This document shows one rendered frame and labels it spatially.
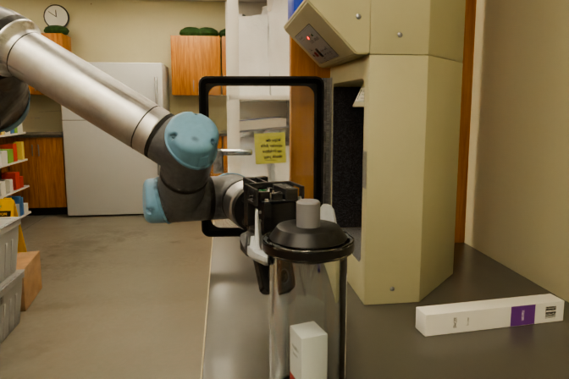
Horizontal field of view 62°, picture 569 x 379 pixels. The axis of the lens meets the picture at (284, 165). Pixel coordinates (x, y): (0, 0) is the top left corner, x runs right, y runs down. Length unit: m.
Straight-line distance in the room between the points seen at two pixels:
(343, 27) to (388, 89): 0.14
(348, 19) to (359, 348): 0.55
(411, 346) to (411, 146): 0.35
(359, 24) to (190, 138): 0.39
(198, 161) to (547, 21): 0.83
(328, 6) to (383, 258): 0.47
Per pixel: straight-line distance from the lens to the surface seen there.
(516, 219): 1.27
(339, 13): 0.88
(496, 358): 0.84
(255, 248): 0.57
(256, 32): 2.26
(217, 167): 1.17
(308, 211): 0.54
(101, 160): 5.93
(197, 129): 0.67
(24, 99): 0.97
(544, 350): 0.89
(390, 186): 0.90
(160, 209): 0.77
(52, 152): 6.21
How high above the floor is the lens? 1.32
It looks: 7 degrees down
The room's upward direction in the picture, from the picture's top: straight up
